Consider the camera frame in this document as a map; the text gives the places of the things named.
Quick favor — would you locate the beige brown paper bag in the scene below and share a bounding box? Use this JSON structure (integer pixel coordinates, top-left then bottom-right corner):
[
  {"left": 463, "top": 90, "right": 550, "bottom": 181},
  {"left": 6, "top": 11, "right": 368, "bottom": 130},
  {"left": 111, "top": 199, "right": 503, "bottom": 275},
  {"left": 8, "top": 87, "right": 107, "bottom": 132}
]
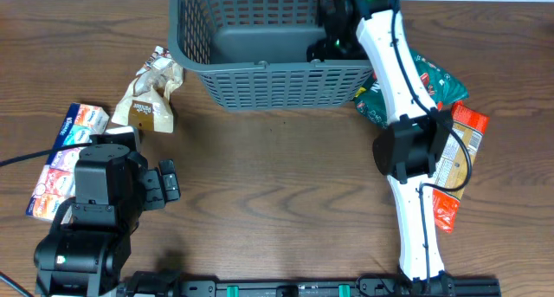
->
[{"left": 112, "top": 46, "right": 184, "bottom": 133}]

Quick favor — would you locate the Kleenex tissue multipack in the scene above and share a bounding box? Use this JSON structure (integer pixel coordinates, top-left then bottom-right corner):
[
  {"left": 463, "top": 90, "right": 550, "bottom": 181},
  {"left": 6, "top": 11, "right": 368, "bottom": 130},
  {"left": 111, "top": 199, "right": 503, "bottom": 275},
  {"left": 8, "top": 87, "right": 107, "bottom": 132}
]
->
[{"left": 25, "top": 103, "right": 109, "bottom": 221}]

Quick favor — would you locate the green Nescafe coffee bag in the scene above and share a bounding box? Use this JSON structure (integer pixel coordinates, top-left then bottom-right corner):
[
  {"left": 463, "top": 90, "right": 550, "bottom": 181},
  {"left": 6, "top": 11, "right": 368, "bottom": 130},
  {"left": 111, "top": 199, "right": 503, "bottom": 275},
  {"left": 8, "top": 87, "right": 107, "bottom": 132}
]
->
[{"left": 353, "top": 48, "right": 468, "bottom": 129}]

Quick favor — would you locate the orange biscuit packet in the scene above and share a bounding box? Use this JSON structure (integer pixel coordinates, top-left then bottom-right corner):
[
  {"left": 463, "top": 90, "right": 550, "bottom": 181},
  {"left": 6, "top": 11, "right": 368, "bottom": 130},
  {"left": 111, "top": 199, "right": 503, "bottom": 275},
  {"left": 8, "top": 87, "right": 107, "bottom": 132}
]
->
[{"left": 433, "top": 101, "right": 489, "bottom": 233}]

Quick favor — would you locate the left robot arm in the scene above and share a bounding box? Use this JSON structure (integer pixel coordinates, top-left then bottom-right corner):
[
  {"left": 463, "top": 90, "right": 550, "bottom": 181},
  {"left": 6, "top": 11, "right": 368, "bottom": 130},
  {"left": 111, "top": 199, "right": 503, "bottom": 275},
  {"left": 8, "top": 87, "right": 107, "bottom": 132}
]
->
[{"left": 34, "top": 126, "right": 181, "bottom": 296}]

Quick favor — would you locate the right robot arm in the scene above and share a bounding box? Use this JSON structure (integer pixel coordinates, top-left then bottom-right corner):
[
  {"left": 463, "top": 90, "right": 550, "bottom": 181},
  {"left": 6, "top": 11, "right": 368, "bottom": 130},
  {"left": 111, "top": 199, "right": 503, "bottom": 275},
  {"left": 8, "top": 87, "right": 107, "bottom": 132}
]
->
[{"left": 306, "top": 0, "right": 452, "bottom": 292}]

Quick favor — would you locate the grey plastic laundry basket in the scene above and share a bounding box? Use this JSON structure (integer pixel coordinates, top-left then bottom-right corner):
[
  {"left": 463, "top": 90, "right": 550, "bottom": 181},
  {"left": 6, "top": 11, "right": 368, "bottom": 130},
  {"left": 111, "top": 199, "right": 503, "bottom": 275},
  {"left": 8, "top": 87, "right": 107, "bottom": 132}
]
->
[{"left": 168, "top": 0, "right": 372, "bottom": 111}]

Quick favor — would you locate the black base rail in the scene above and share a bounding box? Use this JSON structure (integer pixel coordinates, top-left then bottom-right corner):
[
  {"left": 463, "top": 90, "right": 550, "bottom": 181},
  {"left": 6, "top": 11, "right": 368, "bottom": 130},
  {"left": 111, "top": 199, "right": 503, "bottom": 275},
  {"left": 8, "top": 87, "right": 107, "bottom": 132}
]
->
[{"left": 114, "top": 272, "right": 502, "bottom": 297}]

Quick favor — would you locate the left black cable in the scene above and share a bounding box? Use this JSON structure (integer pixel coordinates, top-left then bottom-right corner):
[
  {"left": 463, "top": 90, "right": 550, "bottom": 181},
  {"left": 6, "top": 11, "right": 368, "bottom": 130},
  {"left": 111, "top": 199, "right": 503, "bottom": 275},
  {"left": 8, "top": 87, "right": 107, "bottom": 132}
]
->
[{"left": 0, "top": 143, "right": 92, "bottom": 167}]

